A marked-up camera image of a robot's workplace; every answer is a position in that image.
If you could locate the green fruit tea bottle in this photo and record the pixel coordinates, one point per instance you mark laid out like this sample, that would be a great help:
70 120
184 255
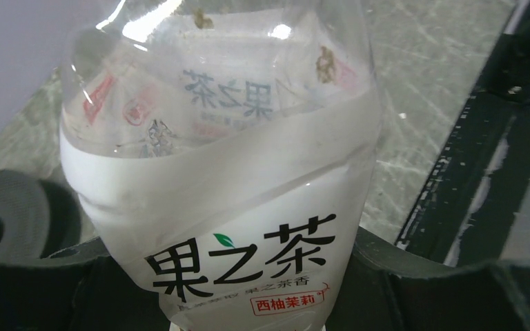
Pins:
223 151

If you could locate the black filament spool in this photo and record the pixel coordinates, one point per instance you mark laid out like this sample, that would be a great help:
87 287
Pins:
38 217

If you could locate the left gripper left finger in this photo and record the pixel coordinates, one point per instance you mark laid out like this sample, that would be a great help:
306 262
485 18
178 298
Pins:
78 288

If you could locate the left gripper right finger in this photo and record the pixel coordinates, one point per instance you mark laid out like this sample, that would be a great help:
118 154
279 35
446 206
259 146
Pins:
386 288

